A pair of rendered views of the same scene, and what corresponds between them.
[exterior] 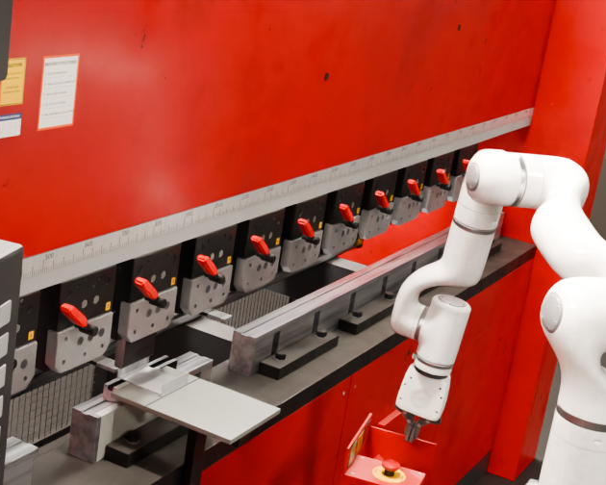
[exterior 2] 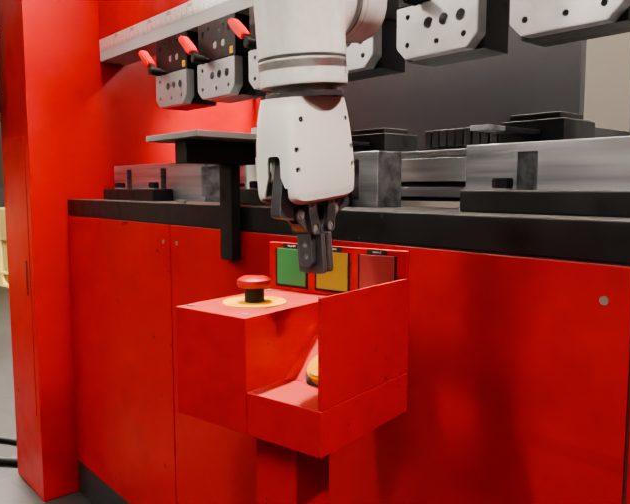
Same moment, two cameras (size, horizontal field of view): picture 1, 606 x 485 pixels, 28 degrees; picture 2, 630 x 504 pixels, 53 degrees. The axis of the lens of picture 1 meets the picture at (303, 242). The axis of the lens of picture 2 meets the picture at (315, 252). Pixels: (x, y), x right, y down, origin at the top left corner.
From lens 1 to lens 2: 2.99 m
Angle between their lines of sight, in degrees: 110
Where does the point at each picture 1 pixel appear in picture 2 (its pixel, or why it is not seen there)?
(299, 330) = (613, 170)
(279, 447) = not seen: hidden behind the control
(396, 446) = (369, 317)
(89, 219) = not seen: outside the picture
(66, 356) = (204, 86)
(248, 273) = (406, 30)
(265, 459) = not seen: hidden behind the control
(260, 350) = (482, 171)
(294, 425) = (420, 274)
